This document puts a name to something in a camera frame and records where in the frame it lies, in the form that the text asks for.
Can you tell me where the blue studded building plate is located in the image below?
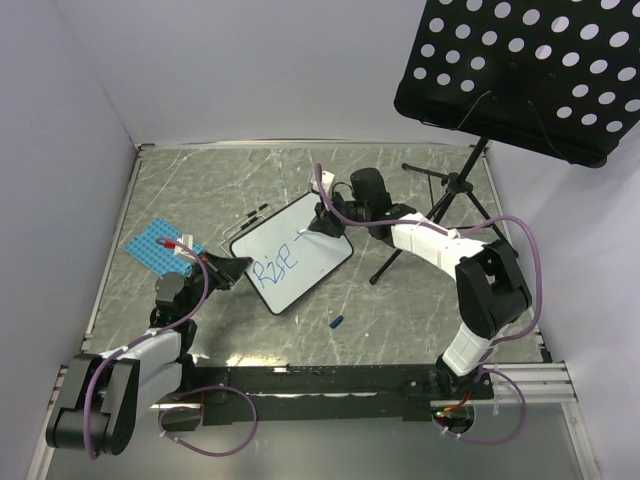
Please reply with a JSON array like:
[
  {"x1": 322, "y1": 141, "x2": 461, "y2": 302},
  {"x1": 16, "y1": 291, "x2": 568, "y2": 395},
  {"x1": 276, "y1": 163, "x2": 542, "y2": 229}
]
[{"x1": 125, "y1": 217, "x2": 193, "y2": 277}]

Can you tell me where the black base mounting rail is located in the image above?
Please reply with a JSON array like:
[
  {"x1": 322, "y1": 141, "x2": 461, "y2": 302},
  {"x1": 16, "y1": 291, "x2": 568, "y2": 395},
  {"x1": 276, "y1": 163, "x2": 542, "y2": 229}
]
[{"x1": 137, "y1": 363, "x2": 501, "y2": 427}]

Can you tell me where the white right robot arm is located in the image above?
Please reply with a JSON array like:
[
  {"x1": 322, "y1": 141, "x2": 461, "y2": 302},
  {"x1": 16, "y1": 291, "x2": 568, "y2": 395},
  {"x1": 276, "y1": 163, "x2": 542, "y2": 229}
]
[{"x1": 308, "y1": 163, "x2": 532, "y2": 398}]

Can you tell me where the small black-framed whiteboard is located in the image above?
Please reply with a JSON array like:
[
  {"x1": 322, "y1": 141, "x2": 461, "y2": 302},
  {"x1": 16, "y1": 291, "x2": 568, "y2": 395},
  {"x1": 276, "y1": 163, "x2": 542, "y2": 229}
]
[{"x1": 221, "y1": 192, "x2": 354, "y2": 315}]

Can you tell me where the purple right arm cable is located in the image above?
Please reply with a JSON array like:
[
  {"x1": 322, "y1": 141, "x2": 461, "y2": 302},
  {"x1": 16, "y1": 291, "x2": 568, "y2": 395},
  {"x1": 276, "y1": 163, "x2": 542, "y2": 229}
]
[{"x1": 313, "y1": 162, "x2": 544, "y2": 346}]

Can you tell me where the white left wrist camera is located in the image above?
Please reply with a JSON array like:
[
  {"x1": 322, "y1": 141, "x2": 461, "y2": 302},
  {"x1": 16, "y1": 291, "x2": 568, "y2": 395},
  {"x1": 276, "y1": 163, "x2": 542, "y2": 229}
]
[{"x1": 162, "y1": 234, "x2": 199, "y2": 265}]

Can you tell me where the blue marker cap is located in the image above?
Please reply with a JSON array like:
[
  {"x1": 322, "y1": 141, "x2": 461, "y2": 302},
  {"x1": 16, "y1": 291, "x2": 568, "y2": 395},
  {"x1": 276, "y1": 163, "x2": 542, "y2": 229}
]
[{"x1": 329, "y1": 315, "x2": 344, "y2": 329}]

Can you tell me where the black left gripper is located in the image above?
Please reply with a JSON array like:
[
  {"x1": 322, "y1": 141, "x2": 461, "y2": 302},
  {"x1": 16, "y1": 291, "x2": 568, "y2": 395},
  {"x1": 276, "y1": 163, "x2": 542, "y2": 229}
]
[{"x1": 181, "y1": 249, "x2": 252, "y2": 317}]

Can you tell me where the black perforated music stand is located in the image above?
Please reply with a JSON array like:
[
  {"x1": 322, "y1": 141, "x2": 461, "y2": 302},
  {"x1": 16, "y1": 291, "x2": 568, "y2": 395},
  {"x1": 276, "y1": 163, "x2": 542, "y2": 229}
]
[{"x1": 368, "y1": 0, "x2": 640, "y2": 286}]

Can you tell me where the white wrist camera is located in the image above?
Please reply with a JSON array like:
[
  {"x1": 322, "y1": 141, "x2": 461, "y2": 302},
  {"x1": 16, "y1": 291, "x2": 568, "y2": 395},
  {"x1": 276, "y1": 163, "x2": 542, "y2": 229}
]
[
  {"x1": 310, "y1": 170, "x2": 335, "y2": 195},
  {"x1": 162, "y1": 234, "x2": 199, "y2": 265}
]

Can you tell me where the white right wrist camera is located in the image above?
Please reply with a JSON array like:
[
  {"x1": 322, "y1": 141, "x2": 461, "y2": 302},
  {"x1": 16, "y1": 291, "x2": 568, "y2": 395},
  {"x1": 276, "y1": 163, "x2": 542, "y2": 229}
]
[{"x1": 310, "y1": 170, "x2": 335, "y2": 195}]

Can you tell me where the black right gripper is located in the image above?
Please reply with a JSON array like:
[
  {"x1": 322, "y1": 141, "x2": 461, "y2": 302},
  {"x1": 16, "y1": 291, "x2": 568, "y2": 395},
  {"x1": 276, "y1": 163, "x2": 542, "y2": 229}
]
[{"x1": 309, "y1": 190, "x2": 371, "y2": 240}]

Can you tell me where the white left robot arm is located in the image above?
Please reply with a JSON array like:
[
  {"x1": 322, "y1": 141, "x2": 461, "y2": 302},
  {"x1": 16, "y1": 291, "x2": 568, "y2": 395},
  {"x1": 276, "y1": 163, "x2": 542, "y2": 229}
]
[{"x1": 45, "y1": 252, "x2": 253, "y2": 458}]

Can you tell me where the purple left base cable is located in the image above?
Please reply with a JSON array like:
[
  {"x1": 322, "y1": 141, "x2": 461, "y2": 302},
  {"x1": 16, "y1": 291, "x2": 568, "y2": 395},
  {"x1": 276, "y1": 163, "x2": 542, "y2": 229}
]
[{"x1": 158, "y1": 385, "x2": 259, "y2": 457}]

